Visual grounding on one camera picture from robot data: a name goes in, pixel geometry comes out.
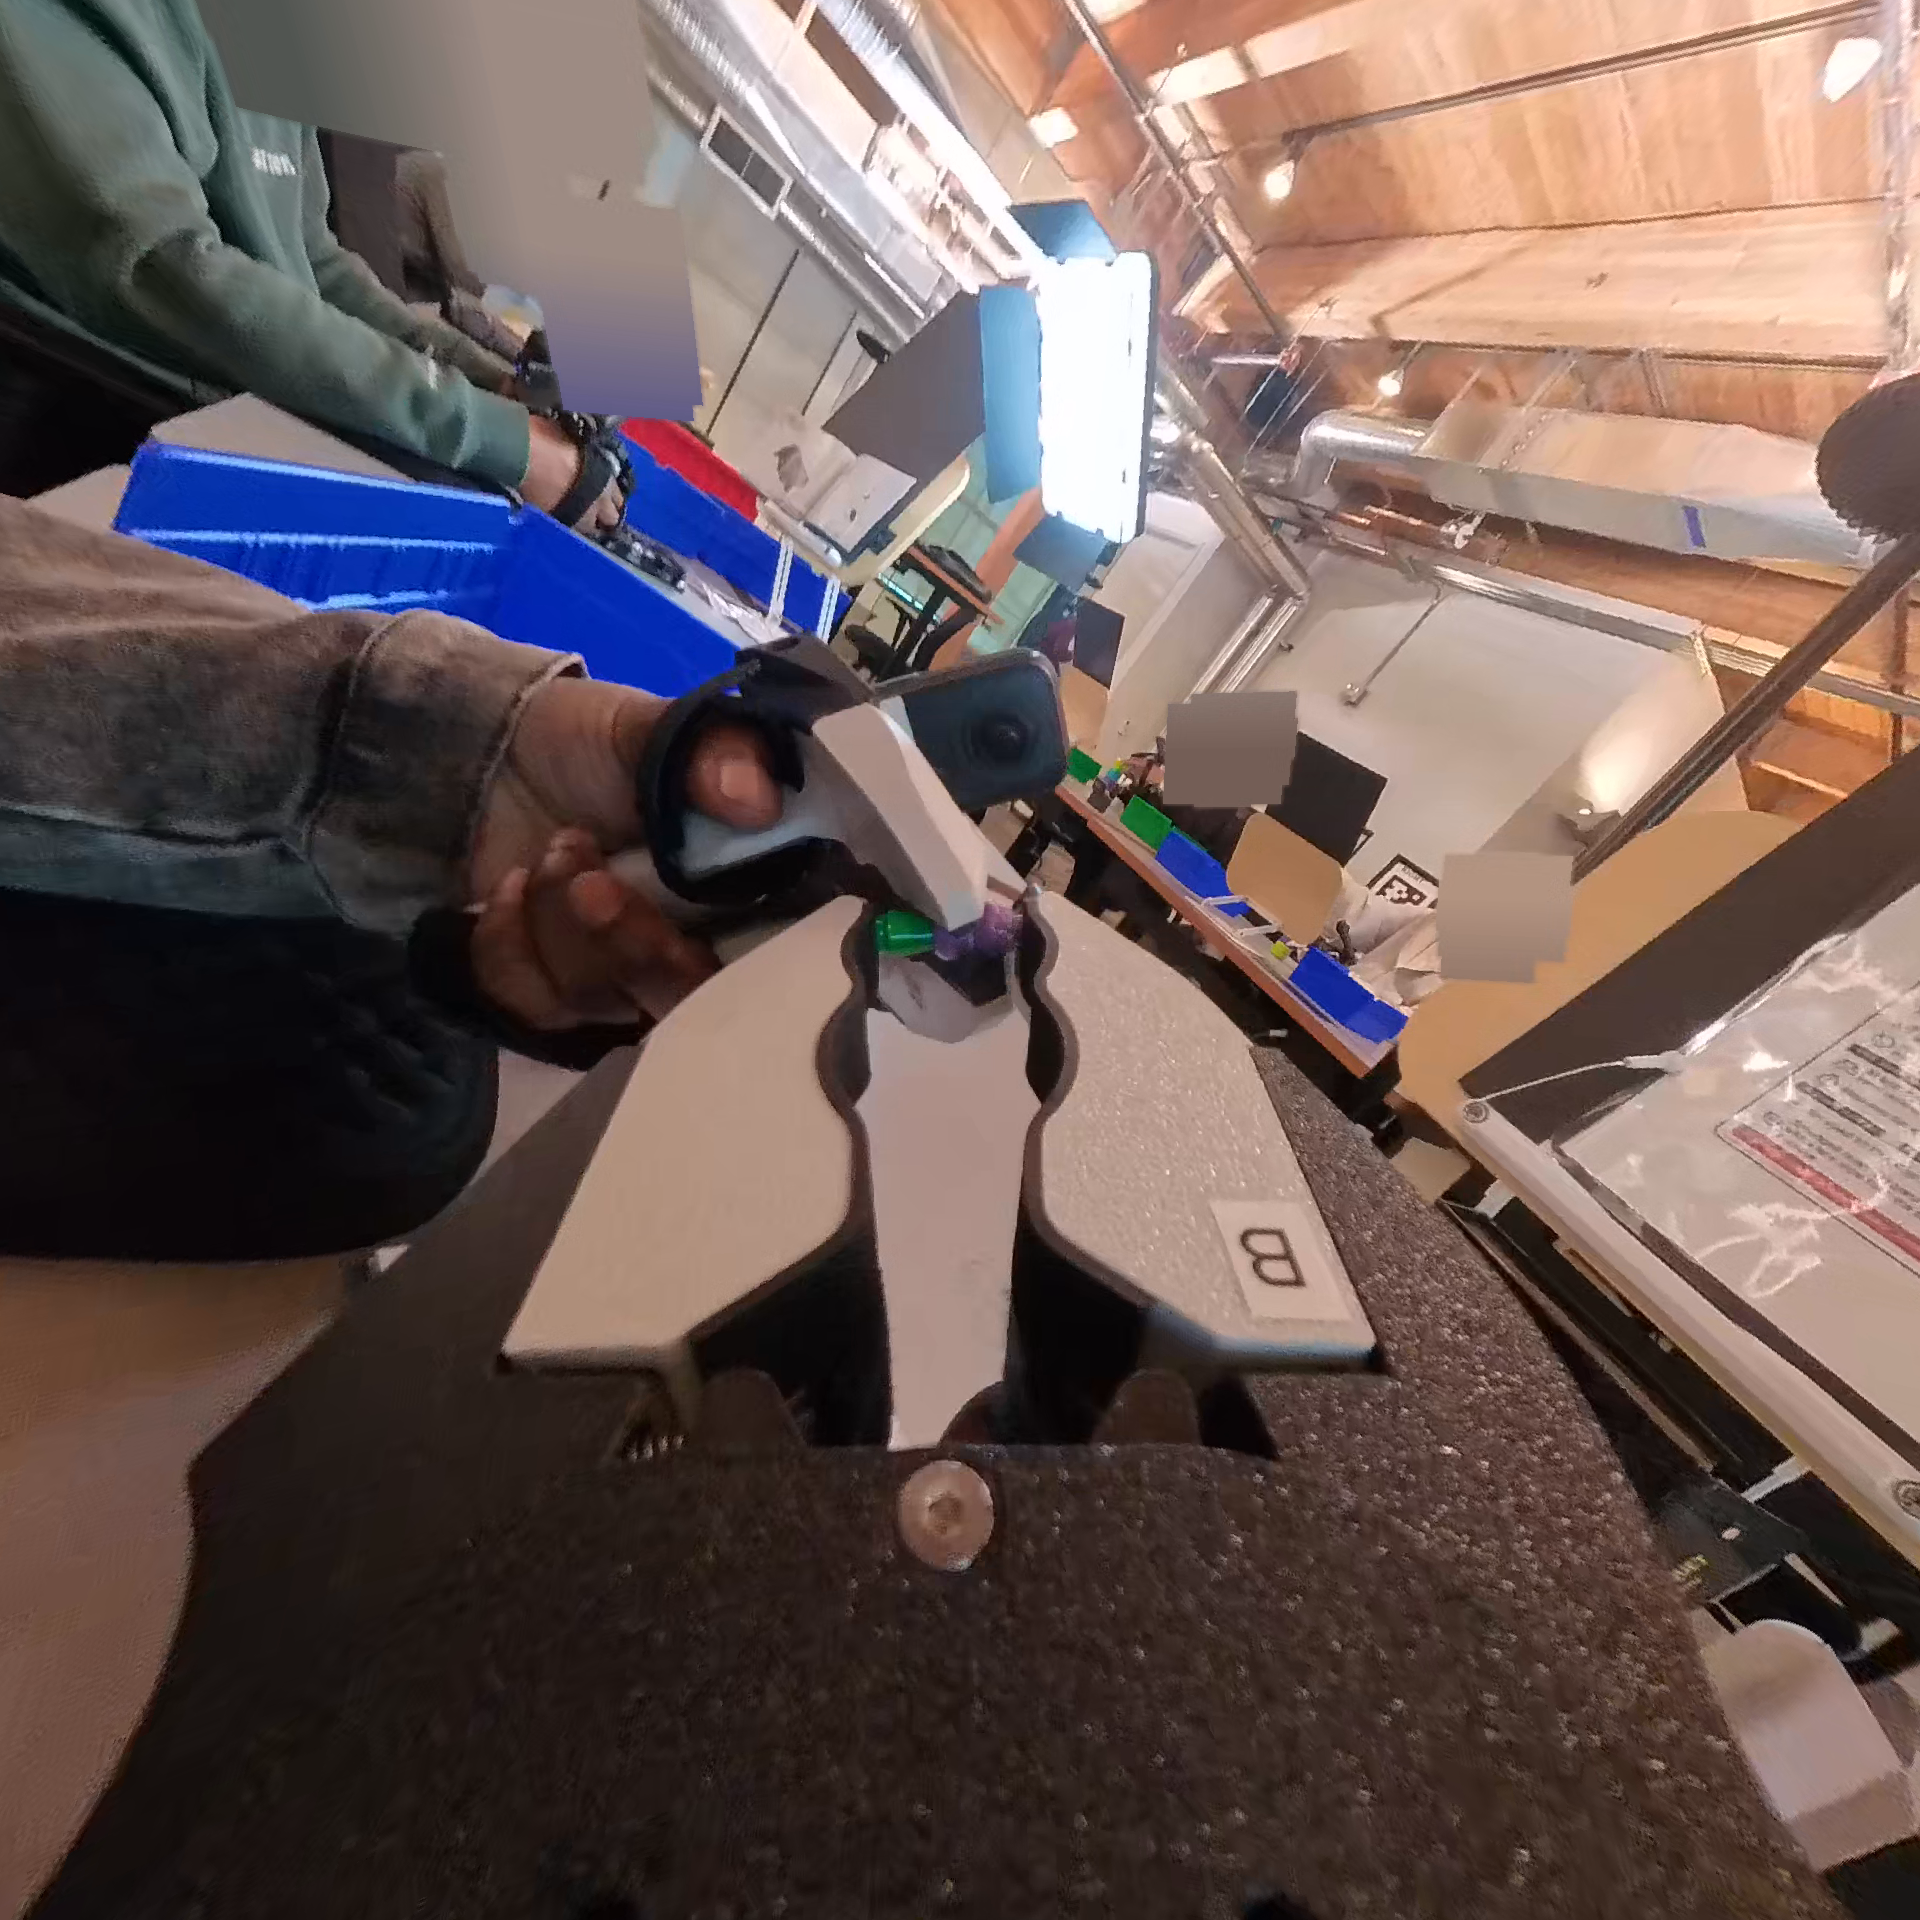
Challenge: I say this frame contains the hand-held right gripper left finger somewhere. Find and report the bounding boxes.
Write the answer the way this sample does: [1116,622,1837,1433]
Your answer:
[503,895,889,1374]

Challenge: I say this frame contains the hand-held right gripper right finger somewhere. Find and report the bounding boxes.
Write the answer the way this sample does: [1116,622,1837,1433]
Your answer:
[1017,889,1375,1374]

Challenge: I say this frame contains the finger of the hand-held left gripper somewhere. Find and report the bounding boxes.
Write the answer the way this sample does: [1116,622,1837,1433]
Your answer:
[877,960,1025,1046]
[810,702,1029,939]

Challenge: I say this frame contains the purple toy flower green stem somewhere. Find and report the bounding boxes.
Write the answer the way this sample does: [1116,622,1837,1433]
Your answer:
[874,901,1029,972]

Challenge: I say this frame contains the person's left forearm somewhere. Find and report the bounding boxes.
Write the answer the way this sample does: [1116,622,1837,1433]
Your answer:
[0,496,589,943]

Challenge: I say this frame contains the person's left hand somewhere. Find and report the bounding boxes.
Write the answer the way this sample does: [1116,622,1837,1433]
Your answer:
[469,678,788,1037]

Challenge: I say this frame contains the long wooden table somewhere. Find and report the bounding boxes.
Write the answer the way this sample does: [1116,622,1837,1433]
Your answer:
[1053,776,1407,1086]

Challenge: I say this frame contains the tan chair back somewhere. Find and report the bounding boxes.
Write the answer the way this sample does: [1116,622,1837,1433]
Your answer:
[1227,808,1353,942]

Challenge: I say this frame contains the black monitor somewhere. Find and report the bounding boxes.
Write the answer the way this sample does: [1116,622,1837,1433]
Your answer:
[1275,728,1389,869]

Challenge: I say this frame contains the studio light panel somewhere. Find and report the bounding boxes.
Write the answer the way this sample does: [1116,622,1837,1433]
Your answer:
[822,198,1161,553]

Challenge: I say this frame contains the red plastic bin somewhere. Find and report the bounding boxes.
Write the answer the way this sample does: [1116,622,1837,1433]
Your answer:
[614,420,767,521]

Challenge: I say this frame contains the person's black trousers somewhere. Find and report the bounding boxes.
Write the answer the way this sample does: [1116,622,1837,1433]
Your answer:
[0,885,505,1264]

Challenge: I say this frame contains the white framed plastic panel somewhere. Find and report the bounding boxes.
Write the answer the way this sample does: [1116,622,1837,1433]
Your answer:
[1457,885,1920,1566]

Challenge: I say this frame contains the large blue plastic bin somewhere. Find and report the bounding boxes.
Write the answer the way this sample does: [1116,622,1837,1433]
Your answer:
[113,439,782,695]

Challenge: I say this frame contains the black boom pole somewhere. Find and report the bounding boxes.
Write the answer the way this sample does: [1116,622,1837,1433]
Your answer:
[1573,375,1920,886]

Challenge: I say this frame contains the white plastic block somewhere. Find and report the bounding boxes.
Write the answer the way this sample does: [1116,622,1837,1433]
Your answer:
[1702,1615,1911,1872]

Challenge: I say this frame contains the silver ventilation duct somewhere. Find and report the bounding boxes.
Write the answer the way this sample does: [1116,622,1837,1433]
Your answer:
[1295,405,1882,569]

